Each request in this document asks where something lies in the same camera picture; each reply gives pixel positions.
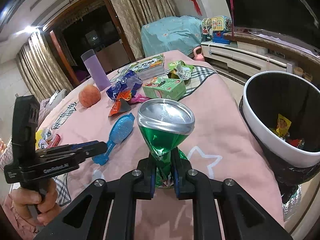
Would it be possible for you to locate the blue spoon-shaped wrapper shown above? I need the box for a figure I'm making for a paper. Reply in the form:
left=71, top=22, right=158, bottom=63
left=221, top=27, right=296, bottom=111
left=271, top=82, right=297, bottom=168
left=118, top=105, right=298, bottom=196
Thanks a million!
left=92, top=113, right=135, bottom=166

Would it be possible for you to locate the orange snack bag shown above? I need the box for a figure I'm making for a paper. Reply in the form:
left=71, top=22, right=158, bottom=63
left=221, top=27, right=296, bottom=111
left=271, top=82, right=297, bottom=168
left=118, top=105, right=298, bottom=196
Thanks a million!
left=108, top=89, right=137, bottom=117

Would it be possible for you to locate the crushed green soda can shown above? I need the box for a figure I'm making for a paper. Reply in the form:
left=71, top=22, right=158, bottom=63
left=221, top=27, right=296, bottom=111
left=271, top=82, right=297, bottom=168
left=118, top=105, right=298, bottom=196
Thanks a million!
left=137, top=99, right=195, bottom=189

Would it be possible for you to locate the green milk carton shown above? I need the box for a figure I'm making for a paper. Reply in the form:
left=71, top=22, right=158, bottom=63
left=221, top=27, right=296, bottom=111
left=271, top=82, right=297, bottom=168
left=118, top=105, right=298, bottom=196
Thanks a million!
left=142, top=77, right=186, bottom=101

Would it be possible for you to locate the white round trash bin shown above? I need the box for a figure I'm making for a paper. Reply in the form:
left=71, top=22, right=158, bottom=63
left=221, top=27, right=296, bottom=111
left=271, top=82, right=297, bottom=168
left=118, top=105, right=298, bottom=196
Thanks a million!
left=242, top=71, right=320, bottom=169

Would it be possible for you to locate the person's left hand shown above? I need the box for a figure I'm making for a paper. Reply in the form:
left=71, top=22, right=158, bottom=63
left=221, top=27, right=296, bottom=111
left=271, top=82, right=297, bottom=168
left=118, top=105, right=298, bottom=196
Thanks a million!
left=9, top=179, right=61, bottom=226

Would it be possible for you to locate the red packet on table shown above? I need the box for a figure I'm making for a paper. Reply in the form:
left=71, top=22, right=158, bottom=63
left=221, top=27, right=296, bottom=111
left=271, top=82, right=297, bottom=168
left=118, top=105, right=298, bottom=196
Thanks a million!
left=48, top=134, right=61, bottom=148

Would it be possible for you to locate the silver foil mat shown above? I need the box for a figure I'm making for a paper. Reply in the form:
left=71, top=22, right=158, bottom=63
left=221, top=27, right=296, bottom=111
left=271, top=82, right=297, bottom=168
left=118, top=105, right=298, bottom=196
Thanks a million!
left=282, top=185, right=302, bottom=221

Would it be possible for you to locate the red apple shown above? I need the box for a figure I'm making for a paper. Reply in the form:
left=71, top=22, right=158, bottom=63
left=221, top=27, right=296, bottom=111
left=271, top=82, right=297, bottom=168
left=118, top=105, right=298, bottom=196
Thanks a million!
left=78, top=85, right=101, bottom=108

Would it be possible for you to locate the purple tumbler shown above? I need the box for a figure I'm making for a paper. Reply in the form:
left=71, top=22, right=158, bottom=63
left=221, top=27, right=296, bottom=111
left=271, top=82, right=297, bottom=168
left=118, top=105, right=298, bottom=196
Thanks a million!
left=81, top=49, right=111, bottom=91

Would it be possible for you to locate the pink tablecloth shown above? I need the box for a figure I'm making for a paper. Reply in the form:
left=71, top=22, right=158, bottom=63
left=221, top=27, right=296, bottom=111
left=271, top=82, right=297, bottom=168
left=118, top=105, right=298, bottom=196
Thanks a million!
left=57, top=74, right=284, bottom=239

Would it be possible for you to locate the pink candy wrapper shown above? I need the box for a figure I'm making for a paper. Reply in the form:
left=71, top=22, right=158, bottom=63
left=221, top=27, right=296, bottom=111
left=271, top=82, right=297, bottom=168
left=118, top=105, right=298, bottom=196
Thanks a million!
left=129, top=93, right=150, bottom=105

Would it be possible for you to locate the blue plastic wrapper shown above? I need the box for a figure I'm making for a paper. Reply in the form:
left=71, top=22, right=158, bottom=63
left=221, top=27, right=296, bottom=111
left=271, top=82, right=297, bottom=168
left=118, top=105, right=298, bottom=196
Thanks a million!
left=106, top=70, right=143, bottom=101

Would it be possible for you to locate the yellow wrapper in bin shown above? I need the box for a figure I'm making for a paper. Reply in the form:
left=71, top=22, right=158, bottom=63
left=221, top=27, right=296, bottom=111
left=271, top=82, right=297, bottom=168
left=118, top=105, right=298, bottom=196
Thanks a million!
left=276, top=114, right=291, bottom=138

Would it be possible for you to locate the colourful book stack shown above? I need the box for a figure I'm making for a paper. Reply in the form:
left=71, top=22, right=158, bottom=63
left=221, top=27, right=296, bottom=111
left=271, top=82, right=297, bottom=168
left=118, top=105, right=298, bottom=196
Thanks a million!
left=118, top=54, right=165, bottom=80

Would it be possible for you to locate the green crumpled snack wrapper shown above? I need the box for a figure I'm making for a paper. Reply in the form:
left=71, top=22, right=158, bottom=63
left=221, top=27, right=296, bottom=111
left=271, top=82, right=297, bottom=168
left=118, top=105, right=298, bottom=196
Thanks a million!
left=168, top=60, right=194, bottom=81

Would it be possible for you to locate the pink kettlebell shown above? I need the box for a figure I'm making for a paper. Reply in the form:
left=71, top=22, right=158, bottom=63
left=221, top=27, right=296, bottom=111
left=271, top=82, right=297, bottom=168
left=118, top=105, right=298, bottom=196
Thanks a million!
left=193, top=46, right=205, bottom=62

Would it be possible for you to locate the teal covered furniture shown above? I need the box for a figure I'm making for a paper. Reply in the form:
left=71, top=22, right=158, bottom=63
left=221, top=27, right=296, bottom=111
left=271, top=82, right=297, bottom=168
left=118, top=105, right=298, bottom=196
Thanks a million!
left=141, top=16, right=202, bottom=57

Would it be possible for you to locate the beige curtain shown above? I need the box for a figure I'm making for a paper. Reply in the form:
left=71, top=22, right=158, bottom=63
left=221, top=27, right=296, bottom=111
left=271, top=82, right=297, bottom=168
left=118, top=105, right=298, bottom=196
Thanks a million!
left=110, top=0, right=176, bottom=59

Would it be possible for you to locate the white TV cabinet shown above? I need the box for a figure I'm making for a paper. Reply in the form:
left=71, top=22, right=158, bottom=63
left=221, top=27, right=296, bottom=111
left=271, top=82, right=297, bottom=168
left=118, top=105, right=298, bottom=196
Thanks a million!
left=201, top=32, right=319, bottom=86

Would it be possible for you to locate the toy cash register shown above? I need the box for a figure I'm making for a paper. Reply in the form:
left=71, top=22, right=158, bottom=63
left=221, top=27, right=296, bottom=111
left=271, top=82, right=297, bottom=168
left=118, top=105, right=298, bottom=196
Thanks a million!
left=202, top=16, right=232, bottom=44

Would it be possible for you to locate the black television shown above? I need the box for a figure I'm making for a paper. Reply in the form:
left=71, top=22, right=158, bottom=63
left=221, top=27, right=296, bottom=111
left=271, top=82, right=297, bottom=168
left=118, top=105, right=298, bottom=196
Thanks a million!
left=226, top=0, right=319, bottom=48

